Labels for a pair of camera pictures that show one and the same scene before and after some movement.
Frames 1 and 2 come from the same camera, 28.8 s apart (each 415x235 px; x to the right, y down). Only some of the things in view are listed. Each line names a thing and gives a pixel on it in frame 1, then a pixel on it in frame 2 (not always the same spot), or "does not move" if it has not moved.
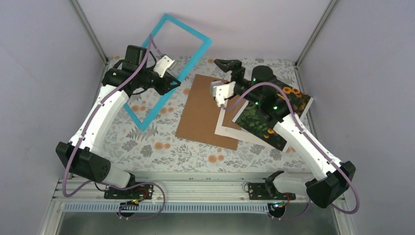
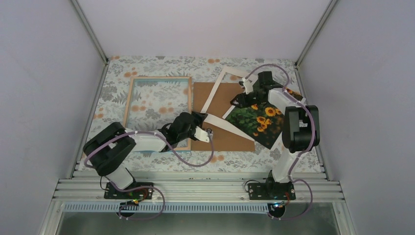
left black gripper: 164,88 to 197,118
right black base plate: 263,191 does not move
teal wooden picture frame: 206,43 to 129,97
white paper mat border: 242,134 to 220,122
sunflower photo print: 255,121 does not move
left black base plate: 144,192 does not move
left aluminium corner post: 89,31 does not move
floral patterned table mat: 214,120 does not move
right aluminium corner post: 330,7 does not move
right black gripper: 233,65 to 242,100
